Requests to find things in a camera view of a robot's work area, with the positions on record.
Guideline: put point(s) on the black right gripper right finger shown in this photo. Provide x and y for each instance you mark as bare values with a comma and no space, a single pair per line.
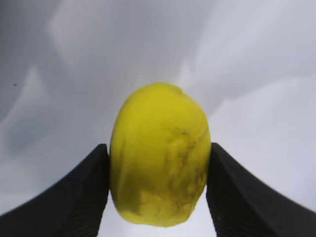
241,205

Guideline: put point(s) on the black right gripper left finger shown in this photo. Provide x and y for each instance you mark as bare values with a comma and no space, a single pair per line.
72,207

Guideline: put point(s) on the yellow lemon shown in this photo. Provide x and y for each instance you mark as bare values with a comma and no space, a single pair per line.
160,151

